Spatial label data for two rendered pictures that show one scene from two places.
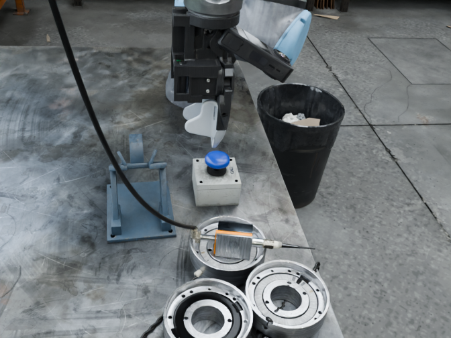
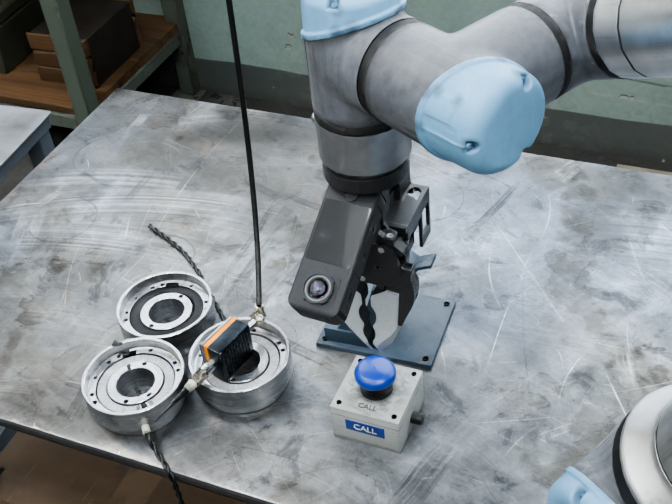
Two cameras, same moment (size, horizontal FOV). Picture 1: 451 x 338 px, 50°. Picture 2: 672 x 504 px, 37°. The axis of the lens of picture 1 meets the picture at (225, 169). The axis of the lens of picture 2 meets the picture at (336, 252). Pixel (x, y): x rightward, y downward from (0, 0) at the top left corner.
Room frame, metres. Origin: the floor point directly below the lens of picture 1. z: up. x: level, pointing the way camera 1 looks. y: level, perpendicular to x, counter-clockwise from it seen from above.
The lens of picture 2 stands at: (0.99, -0.50, 1.57)
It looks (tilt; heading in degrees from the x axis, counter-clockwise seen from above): 41 degrees down; 129
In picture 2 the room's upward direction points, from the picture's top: 7 degrees counter-clockwise
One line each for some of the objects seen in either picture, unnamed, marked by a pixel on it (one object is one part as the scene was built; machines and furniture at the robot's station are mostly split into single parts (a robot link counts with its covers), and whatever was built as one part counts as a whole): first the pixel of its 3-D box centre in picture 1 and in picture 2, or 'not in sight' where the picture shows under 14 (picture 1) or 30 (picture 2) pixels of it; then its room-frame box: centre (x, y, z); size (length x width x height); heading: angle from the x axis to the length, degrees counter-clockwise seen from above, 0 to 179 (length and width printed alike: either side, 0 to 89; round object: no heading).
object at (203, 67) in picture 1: (204, 53); (373, 207); (0.61, 0.04, 1.05); 0.09 x 0.08 x 0.12; 102
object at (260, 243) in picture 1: (252, 240); (214, 365); (0.46, -0.04, 0.85); 0.17 x 0.02 x 0.04; 89
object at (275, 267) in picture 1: (284, 302); (137, 387); (0.39, -0.09, 0.82); 0.10 x 0.10 x 0.04
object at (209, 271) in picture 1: (227, 251); (242, 366); (0.46, -0.01, 0.82); 0.10 x 0.10 x 0.04
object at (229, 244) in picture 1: (233, 243); (223, 345); (0.45, -0.02, 0.85); 0.05 x 0.02 x 0.04; 89
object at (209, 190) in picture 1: (215, 178); (383, 403); (0.62, 0.01, 0.82); 0.08 x 0.07 x 0.05; 12
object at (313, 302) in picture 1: (284, 302); (137, 388); (0.39, -0.09, 0.82); 0.08 x 0.08 x 0.02
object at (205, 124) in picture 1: (205, 126); (363, 296); (0.59, 0.04, 0.94); 0.06 x 0.03 x 0.09; 102
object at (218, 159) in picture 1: (216, 167); (376, 384); (0.61, 0.01, 0.85); 0.04 x 0.04 x 0.05
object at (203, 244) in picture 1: (227, 251); (242, 367); (0.46, -0.01, 0.82); 0.08 x 0.08 x 0.02
